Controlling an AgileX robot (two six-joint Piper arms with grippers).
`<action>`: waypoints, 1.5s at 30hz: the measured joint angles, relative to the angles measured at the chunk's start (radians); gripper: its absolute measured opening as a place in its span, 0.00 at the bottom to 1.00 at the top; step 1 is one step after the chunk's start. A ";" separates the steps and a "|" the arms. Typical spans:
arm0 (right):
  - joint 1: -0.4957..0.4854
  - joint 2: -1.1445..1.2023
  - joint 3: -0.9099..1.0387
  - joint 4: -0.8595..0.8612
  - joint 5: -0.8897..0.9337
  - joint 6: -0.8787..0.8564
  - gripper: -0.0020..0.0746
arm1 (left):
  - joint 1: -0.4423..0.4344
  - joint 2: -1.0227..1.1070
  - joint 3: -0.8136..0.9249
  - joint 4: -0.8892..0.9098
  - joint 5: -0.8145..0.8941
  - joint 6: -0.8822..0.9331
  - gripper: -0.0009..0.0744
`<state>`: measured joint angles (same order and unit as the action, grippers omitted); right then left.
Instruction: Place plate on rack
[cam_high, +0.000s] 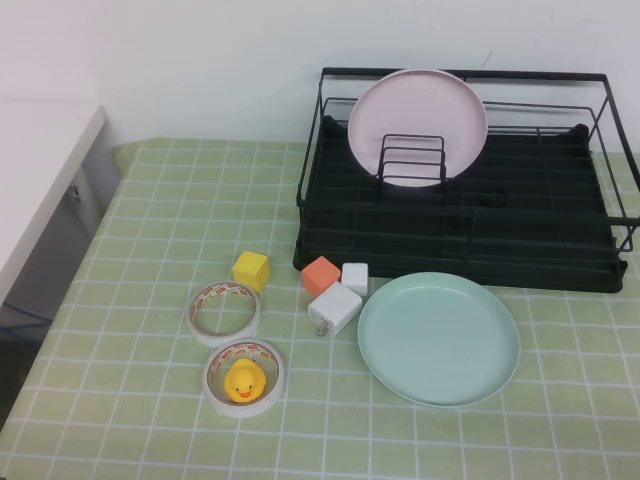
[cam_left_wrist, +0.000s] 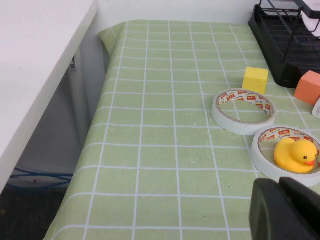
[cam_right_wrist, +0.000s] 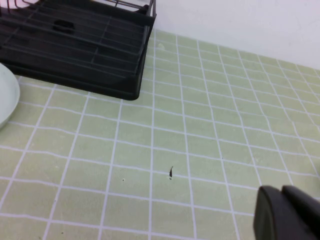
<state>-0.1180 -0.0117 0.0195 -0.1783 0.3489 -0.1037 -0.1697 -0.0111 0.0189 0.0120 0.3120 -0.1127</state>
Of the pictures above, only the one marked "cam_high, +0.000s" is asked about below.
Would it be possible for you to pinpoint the mint green round plate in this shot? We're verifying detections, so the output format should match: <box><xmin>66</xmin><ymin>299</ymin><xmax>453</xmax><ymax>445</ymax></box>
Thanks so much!
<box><xmin>357</xmin><ymin>272</ymin><xmax>521</xmax><ymax>407</ymax></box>

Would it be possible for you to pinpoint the pink round plate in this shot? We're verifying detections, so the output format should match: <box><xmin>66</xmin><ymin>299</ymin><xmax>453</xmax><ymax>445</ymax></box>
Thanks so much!
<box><xmin>347</xmin><ymin>68</ymin><xmax>489</xmax><ymax>189</ymax></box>

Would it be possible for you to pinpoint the orange cube block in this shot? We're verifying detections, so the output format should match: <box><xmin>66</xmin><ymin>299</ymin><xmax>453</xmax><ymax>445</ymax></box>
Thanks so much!
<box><xmin>301</xmin><ymin>256</ymin><xmax>343</xmax><ymax>296</ymax></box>

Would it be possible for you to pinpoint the small white cube block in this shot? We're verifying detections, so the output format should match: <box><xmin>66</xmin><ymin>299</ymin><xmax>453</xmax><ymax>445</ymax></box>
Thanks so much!
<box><xmin>341</xmin><ymin>262</ymin><xmax>370</xmax><ymax>297</ymax></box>

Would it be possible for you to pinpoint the white plug charger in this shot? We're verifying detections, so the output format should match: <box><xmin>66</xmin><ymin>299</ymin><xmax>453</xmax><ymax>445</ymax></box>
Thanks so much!
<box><xmin>307</xmin><ymin>281</ymin><xmax>363</xmax><ymax>337</ymax></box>

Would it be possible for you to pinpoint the yellow cube block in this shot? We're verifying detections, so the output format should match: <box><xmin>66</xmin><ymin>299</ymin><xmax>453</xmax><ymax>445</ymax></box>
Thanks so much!
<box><xmin>231</xmin><ymin>250</ymin><xmax>272</xmax><ymax>294</ymax></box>

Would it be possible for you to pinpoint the white double-sided tape roll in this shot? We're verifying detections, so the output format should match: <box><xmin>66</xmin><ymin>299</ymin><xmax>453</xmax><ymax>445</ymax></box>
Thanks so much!
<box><xmin>202</xmin><ymin>338</ymin><xmax>285</xmax><ymax>419</ymax></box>
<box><xmin>188</xmin><ymin>281</ymin><xmax>262</xmax><ymax>348</ymax></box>

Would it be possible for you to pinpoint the yellow rubber duck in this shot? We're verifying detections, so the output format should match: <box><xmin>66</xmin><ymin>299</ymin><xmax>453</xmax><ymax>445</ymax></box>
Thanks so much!
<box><xmin>223</xmin><ymin>358</ymin><xmax>265</xmax><ymax>404</ymax></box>

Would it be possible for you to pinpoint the green checked tablecloth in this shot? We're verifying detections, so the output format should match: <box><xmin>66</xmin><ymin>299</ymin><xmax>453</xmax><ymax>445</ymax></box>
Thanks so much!
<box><xmin>0</xmin><ymin>135</ymin><xmax>640</xmax><ymax>480</ymax></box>

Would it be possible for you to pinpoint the black plastic drip tray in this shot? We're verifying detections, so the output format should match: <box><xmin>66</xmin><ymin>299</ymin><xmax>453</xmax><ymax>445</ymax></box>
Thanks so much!
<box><xmin>292</xmin><ymin>114</ymin><xmax>629</xmax><ymax>294</ymax></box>

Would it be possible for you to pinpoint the white grey cabinet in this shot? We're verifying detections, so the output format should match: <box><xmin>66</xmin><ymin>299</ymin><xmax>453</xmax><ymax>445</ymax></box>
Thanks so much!
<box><xmin>0</xmin><ymin>99</ymin><xmax>124</xmax><ymax>361</ymax></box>

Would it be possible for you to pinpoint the black wire dish rack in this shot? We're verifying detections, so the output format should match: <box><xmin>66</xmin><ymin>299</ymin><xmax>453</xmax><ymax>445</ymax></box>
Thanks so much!
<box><xmin>294</xmin><ymin>66</ymin><xmax>640</xmax><ymax>266</ymax></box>

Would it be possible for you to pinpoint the blue cable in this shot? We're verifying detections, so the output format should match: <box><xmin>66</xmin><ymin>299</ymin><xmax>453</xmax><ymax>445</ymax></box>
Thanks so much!
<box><xmin>0</xmin><ymin>299</ymin><xmax>54</xmax><ymax>337</ymax></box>

